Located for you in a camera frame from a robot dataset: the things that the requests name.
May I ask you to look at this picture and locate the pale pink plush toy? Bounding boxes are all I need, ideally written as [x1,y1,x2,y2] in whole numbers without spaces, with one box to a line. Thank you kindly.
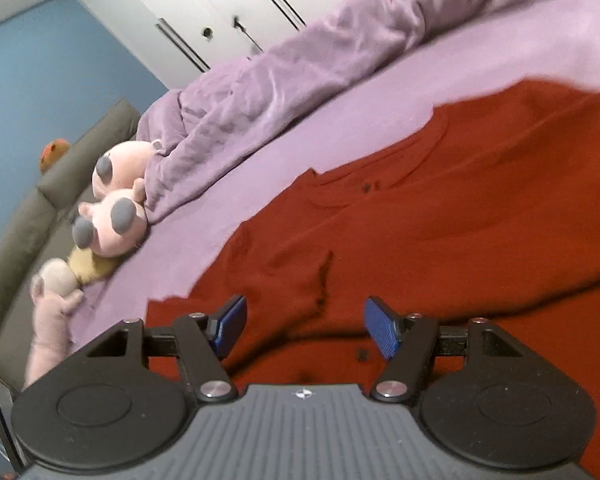
[24,257,85,391]

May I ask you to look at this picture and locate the purple duvet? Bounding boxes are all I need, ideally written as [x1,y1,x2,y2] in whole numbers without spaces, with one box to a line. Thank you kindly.
[136,0,596,225]

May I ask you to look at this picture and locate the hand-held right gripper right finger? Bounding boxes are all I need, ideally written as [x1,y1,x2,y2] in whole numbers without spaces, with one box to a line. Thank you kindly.
[362,296,532,406]

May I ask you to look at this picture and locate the white wardrobe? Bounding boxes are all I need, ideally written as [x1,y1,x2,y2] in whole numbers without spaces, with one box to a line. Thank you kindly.
[74,0,397,92]

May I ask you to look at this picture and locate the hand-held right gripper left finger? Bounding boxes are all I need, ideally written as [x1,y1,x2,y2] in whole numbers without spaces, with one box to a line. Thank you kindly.
[80,294,248,406]

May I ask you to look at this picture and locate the grey padded headboard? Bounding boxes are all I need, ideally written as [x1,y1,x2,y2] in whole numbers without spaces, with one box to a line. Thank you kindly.
[0,99,142,392]

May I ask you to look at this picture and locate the orange plush toy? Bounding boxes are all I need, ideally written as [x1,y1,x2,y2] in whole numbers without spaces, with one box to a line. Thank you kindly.
[39,139,72,175]

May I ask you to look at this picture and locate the red sweater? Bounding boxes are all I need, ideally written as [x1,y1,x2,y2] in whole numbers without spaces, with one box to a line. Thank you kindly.
[145,79,600,480]

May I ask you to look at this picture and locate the pink plush toy grey spots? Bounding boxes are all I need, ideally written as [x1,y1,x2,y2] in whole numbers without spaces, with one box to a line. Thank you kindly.
[72,179,152,257]
[91,140,167,202]

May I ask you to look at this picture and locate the beige plush toy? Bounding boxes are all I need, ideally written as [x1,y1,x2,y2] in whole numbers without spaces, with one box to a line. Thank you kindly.
[66,247,117,287]

